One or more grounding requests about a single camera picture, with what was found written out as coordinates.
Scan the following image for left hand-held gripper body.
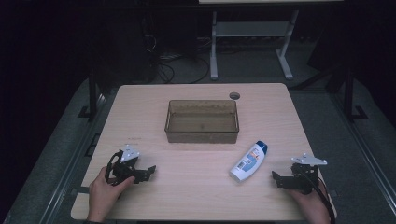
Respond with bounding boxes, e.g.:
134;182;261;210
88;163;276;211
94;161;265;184
105;144;141;187

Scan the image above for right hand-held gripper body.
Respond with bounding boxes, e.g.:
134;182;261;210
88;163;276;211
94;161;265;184
290;152;329;196

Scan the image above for white bottle with blue cap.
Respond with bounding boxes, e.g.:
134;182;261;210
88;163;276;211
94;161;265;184
229;140;269;184

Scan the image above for smoky transparent plastic bin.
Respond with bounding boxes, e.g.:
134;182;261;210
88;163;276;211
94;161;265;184
163;99;240;145

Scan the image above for person's right hand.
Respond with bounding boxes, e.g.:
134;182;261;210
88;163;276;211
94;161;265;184
287;176;332;224

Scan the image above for person's left hand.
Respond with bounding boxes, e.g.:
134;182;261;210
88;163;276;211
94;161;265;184
86;166;136;223

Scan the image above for white metal stand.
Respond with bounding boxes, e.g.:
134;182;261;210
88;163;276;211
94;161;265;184
209;8;301;81

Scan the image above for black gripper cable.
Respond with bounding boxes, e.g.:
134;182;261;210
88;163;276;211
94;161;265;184
303;172;337;224

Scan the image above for black metal post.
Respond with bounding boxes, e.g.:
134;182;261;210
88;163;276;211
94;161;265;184
342;66;369;122
78;69;99;119

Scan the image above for black floor cables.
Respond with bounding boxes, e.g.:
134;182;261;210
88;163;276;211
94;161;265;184
144;33;212;85

